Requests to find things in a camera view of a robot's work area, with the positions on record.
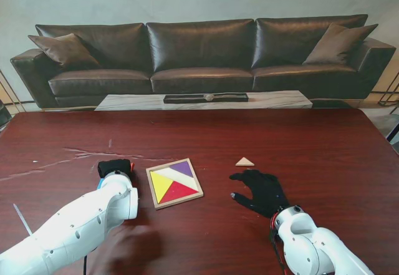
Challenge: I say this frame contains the red and black arm cables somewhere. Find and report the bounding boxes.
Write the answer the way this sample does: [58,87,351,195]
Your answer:
[82,248,96,275]
[268,214,289,275]

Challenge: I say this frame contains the thin metal side table frame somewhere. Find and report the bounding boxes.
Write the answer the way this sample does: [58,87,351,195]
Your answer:
[0,69,27,113]
[370,69,399,115]

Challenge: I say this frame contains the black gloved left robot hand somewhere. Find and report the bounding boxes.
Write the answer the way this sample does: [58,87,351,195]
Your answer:
[97,159,132,179]

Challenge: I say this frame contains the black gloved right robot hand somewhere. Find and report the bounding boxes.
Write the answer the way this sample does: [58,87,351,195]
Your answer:
[229,168,294,219]

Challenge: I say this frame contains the grey marble coffee table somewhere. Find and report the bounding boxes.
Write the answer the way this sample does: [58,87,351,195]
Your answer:
[95,90,314,112]

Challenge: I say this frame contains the black chair edge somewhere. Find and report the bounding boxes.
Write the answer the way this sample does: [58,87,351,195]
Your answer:
[0,100,13,132]

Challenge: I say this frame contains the dark brown leather sofa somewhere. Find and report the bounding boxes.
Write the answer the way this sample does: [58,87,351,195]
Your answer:
[9,14,397,109]

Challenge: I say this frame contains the square wooden puzzle tray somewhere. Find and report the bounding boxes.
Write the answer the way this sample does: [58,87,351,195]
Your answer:
[145,158,204,211]

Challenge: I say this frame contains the large red tangram triangle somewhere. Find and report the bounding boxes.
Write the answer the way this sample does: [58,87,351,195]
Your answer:
[161,180,200,203]

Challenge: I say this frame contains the brown throw pillow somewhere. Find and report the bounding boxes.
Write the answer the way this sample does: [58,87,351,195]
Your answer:
[27,33,100,70]
[302,23,380,66]

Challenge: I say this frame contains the red and black right arm cables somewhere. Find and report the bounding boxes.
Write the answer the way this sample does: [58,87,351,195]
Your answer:
[268,214,289,275]

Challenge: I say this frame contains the purple tangram triangle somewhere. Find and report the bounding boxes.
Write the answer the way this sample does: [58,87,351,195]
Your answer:
[171,162,193,179]

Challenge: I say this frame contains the large yellow tangram triangle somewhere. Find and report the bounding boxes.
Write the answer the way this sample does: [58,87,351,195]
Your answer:
[150,171,173,203]

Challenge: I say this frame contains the red and black left arm cables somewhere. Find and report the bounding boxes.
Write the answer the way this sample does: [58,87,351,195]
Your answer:
[82,248,96,275]

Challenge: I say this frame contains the long black decorative tray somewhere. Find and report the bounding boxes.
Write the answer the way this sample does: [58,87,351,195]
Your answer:
[163,93,249,104]

